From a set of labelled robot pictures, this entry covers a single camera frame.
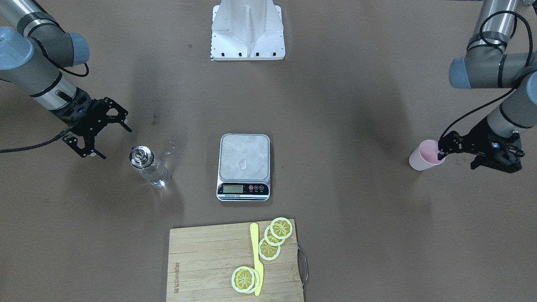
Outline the white camera mast base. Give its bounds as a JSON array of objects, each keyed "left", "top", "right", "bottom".
[{"left": 210, "top": 0, "right": 286, "bottom": 61}]

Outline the clear glass sauce bottle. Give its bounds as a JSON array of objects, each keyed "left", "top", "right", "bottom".
[{"left": 129, "top": 146, "right": 171, "bottom": 188}]

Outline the bamboo cutting board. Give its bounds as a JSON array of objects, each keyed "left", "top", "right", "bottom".
[{"left": 166, "top": 222, "right": 308, "bottom": 302}]

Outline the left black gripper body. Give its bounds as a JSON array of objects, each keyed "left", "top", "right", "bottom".
[{"left": 461, "top": 118, "right": 525, "bottom": 173}]

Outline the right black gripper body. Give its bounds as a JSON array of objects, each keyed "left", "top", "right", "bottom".
[{"left": 51, "top": 89, "right": 110, "bottom": 145}]

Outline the pink plastic cup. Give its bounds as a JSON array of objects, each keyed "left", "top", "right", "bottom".
[{"left": 409, "top": 139, "right": 445, "bottom": 171}]

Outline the lemon slice near handle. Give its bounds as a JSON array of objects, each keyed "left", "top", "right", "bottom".
[{"left": 231, "top": 266, "right": 261, "bottom": 294}]

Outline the lemon slice far end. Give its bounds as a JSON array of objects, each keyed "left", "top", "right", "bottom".
[{"left": 269, "top": 217, "right": 293, "bottom": 240}]

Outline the yellow plastic knife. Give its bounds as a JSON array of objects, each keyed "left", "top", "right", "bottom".
[{"left": 249, "top": 222, "right": 264, "bottom": 296}]

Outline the grey kitchen scale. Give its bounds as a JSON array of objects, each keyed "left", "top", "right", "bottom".
[{"left": 216, "top": 133, "right": 271, "bottom": 201}]

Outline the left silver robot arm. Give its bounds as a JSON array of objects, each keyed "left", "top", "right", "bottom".
[{"left": 437, "top": 0, "right": 537, "bottom": 173}]

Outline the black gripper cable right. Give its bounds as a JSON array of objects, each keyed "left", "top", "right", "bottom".
[{"left": 0, "top": 63, "right": 89, "bottom": 154}]

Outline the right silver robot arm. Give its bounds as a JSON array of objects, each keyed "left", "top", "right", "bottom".
[{"left": 0, "top": 0, "right": 131, "bottom": 158}]

